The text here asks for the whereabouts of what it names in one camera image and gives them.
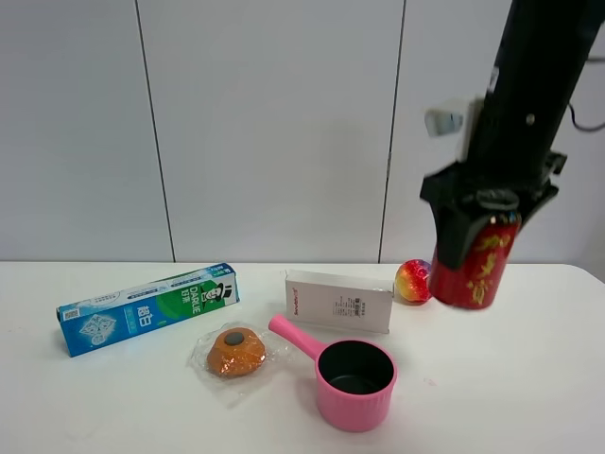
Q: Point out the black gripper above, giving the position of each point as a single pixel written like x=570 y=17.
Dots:
x=451 y=190

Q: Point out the red drink can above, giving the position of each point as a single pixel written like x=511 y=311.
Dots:
x=473 y=285

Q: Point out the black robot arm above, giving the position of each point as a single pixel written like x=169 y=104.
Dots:
x=509 y=160

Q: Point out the rainbow coloured ball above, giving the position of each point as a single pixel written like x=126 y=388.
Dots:
x=411 y=282

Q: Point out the white cardboard box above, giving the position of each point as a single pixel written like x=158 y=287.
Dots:
x=346 y=302

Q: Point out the orange bun in plastic wrap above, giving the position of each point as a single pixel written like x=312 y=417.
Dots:
x=238 y=360

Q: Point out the blue green toothpaste box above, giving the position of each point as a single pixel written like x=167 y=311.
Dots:
x=97 y=322

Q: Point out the pink saucepan with handle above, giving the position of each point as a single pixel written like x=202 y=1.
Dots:
x=355 y=378

